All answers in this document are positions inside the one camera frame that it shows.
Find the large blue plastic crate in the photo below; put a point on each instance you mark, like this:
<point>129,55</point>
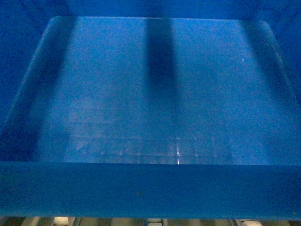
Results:
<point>150,108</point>

